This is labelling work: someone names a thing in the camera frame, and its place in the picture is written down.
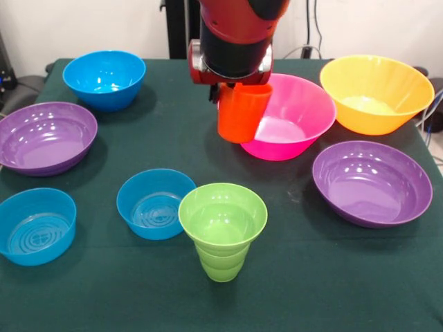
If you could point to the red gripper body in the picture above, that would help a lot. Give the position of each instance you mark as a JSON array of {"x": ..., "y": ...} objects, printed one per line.
[{"x": 228, "y": 77}]

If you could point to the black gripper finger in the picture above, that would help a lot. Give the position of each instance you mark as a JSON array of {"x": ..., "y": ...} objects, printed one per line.
[
  {"x": 214, "y": 94},
  {"x": 231, "y": 85}
]

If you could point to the orange cup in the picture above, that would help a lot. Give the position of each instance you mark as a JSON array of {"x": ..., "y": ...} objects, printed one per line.
[{"x": 242, "y": 114}]

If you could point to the pink bowl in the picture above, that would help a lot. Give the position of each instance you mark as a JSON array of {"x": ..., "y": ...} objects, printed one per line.
[{"x": 297, "y": 103}]

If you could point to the small green bowl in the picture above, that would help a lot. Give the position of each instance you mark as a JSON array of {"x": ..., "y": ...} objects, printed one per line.
[{"x": 221, "y": 214}]

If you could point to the green cup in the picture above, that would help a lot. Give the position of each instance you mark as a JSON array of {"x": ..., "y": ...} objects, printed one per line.
[{"x": 221, "y": 269}]

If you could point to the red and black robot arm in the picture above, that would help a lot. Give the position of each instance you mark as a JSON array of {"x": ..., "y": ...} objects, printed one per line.
[{"x": 239, "y": 34}]

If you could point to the deep smooth blue bowl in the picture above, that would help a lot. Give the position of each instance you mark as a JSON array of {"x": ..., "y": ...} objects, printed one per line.
[{"x": 104, "y": 72}]

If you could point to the blue bowl with ringed bottom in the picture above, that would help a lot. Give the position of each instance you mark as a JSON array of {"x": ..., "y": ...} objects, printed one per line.
[
  {"x": 34, "y": 224},
  {"x": 149, "y": 207}
]

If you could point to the yellow-orange bowl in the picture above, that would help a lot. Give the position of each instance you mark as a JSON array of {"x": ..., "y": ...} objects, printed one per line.
[{"x": 375, "y": 86}]

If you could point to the purple bowl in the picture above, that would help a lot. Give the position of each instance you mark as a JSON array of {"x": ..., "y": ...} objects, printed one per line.
[
  {"x": 370, "y": 186},
  {"x": 45, "y": 138}
]

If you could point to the black rounded seat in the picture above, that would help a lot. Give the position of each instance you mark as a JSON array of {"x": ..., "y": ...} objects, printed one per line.
[{"x": 27, "y": 90}]

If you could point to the dark green tablecloth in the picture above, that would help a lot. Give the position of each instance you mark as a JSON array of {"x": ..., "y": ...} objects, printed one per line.
[{"x": 311, "y": 276}]

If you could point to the black equipment rack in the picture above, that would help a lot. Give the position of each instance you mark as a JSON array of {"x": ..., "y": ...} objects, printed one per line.
[{"x": 7, "y": 79}]

